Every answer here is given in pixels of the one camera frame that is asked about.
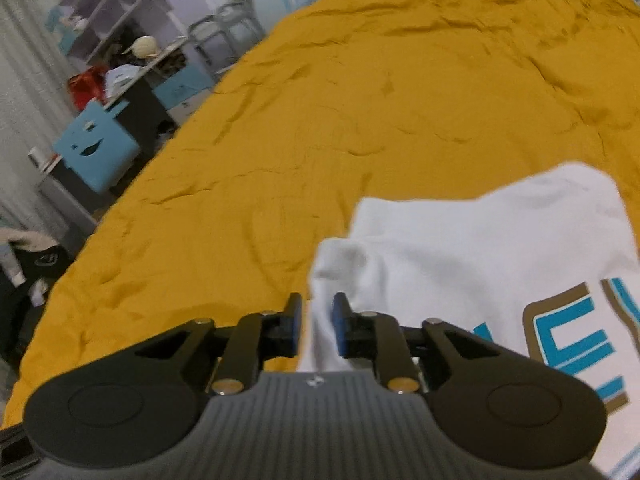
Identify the blue smiley-face chair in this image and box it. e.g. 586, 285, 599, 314
52, 99, 142, 196

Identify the grey curtain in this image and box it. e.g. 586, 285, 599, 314
0, 0, 87, 243

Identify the beige hat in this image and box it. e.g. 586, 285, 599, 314
124, 35, 162, 60

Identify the white long-sleeved sweatshirt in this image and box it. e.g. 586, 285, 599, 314
299, 162, 640, 477

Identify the desk with blue drawers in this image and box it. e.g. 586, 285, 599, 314
102, 35, 223, 153

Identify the white shelf unit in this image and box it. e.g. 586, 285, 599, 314
42, 0, 192, 72

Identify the dark clothes pile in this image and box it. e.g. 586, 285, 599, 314
0, 227, 77, 367

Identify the small grey side table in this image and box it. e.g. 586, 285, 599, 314
37, 157, 102, 233

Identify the red bag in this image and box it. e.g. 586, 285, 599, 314
68, 66, 109, 112

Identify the white plastic bag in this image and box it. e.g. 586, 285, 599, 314
103, 64, 144, 97

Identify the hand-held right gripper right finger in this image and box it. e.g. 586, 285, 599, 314
332, 292, 502, 394

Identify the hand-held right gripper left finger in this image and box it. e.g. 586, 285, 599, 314
132, 292, 304, 394

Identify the yellow blanket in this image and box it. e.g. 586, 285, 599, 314
0, 0, 640, 431

